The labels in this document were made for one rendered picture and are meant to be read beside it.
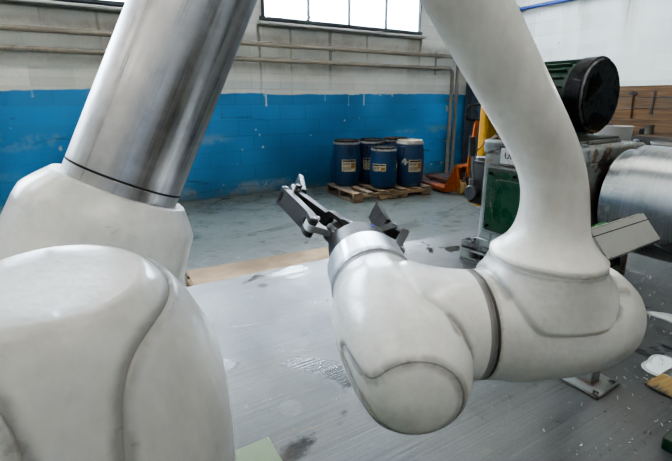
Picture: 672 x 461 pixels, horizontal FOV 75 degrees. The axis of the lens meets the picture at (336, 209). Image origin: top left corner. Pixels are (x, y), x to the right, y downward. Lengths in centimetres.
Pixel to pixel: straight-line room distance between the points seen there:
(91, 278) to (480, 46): 30
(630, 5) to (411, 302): 690
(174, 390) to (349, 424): 51
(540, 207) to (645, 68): 656
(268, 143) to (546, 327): 584
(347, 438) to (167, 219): 43
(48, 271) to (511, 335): 33
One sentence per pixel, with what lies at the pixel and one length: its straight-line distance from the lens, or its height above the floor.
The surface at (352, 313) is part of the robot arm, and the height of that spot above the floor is 109.
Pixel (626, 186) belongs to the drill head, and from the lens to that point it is 112.
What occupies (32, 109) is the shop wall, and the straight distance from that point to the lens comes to 568.
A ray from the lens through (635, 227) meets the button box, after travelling 83.
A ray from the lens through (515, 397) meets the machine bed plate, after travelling 82.
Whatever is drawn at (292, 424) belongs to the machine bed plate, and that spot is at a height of 80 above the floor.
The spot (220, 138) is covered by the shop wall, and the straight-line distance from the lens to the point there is 592.
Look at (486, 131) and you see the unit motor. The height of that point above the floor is 117.
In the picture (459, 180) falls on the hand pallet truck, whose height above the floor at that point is 19.
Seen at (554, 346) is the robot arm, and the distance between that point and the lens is 43.
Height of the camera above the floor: 127
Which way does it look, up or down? 14 degrees down
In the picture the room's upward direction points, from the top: straight up
